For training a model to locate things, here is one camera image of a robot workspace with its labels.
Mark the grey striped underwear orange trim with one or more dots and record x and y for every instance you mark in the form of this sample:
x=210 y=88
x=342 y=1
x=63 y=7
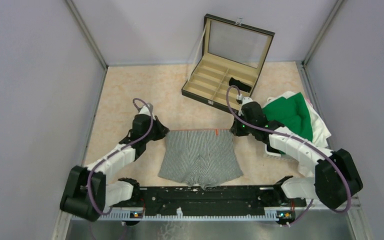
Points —
x=200 y=157

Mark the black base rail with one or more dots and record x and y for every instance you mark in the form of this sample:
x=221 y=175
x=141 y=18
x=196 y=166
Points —
x=229 y=200

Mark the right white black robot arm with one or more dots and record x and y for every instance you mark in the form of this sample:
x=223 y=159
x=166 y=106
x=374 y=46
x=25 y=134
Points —
x=328 y=176

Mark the green cloth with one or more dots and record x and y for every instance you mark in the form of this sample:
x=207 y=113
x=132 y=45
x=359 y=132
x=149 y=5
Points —
x=290 y=109

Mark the black underwear with beige waistband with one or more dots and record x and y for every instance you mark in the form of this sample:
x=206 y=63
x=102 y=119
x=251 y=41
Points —
x=241 y=85

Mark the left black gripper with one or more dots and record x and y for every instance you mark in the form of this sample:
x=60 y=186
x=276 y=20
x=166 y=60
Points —
x=162 y=130

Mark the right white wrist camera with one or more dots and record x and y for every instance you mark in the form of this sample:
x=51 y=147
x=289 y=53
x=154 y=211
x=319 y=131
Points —
x=243 y=100

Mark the white basket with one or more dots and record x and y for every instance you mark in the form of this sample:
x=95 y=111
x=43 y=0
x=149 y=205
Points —
x=274 y=154

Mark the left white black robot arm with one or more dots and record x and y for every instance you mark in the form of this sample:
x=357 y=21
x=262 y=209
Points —
x=89 y=193

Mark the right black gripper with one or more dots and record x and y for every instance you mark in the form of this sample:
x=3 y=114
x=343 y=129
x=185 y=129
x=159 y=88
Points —
x=236 y=130

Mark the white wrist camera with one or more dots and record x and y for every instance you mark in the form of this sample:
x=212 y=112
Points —
x=146 y=109
x=243 y=100

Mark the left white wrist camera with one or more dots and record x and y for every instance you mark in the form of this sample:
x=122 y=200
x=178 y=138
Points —
x=146 y=109

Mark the white cloth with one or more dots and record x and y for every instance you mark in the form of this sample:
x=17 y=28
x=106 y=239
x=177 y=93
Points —
x=320 y=131

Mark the black leather compartment box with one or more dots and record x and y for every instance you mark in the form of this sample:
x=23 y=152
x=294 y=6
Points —
x=227 y=49

